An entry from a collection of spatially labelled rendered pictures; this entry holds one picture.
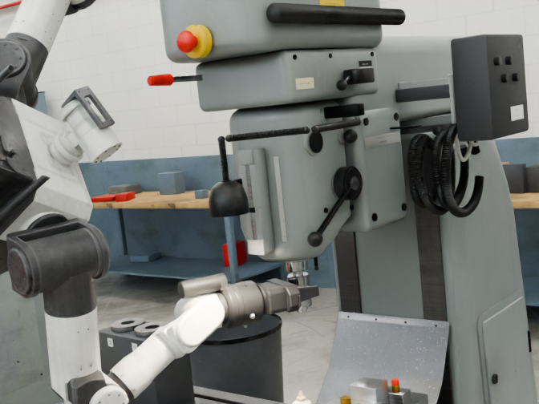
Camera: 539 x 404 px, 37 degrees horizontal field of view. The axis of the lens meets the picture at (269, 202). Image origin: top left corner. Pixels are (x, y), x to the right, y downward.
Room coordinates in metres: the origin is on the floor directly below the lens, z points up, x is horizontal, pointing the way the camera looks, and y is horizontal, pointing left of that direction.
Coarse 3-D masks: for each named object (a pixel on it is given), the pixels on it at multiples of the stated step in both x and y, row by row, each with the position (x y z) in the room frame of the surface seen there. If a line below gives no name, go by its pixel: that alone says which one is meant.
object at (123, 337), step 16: (128, 320) 2.03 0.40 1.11; (144, 320) 2.02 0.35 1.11; (112, 336) 1.96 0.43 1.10; (128, 336) 1.93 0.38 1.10; (144, 336) 1.90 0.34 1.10; (112, 352) 1.96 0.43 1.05; (128, 352) 1.92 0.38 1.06; (176, 368) 1.91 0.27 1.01; (160, 384) 1.87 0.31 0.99; (176, 384) 1.91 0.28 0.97; (192, 384) 1.94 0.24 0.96; (144, 400) 1.89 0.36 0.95; (160, 400) 1.87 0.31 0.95; (176, 400) 1.90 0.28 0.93
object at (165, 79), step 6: (150, 78) 1.52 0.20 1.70; (156, 78) 1.53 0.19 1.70; (162, 78) 1.54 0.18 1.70; (168, 78) 1.55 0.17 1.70; (174, 78) 1.57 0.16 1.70; (180, 78) 1.58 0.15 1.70; (186, 78) 1.59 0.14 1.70; (192, 78) 1.61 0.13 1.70; (198, 78) 1.62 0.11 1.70; (150, 84) 1.53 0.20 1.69; (156, 84) 1.53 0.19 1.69; (162, 84) 1.54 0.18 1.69; (168, 84) 1.55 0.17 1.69
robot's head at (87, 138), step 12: (72, 108) 1.46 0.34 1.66; (72, 120) 1.47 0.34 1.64; (84, 120) 1.46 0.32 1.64; (60, 132) 1.50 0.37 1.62; (72, 132) 1.47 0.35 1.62; (84, 132) 1.46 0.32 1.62; (96, 132) 1.45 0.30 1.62; (108, 132) 1.46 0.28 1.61; (60, 144) 1.47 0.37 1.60; (72, 144) 1.48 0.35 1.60; (84, 144) 1.46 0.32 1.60; (96, 144) 1.45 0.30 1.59; (108, 144) 1.45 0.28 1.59; (120, 144) 1.48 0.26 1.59; (72, 156) 1.47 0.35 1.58; (96, 156) 1.45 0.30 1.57; (108, 156) 1.50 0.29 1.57
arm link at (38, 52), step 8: (16, 32) 1.64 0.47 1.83; (24, 40) 1.63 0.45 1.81; (32, 40) 1.64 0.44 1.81; (32, 48) 1.63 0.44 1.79; (40, 48) 1.65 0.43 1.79; (32, 56) 1.63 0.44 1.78; (40, 56) 1.65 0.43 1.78; (32, 64) 1.63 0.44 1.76; (40, 64) 1.65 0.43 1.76; (32, 72) 1.62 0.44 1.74; (40, 72) 1.66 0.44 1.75; (32, 80) 1.61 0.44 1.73; (24, 88) 1.59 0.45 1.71; (32, 88) 1.63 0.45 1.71; (32, 96) 1.64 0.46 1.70
